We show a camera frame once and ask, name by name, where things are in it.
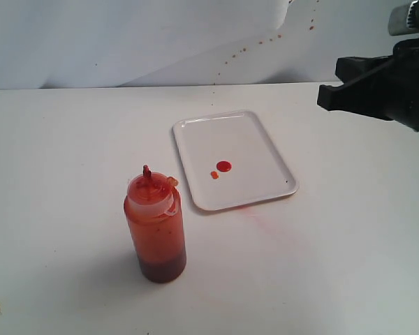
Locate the red sauce squeeze bottle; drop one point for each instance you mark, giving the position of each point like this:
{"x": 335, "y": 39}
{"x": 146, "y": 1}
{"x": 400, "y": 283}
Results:
{"x": 153, "y": 210}

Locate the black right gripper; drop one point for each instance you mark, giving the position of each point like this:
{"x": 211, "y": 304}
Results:
{"x": 385, "y": 88}

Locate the red sauce drops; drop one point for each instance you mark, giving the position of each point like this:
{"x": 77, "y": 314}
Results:
{"x": 224, "y": 166}

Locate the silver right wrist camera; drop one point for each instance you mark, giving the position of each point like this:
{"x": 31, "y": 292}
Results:
{"x": 404, "y": 20}

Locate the white paper backdrop sheet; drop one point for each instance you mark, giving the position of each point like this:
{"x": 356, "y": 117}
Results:
{"x": 71, "y": 44}

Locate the white rectangular plastic tray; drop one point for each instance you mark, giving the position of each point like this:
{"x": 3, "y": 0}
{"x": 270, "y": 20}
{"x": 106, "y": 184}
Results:
{"x": 258, "y": 172}

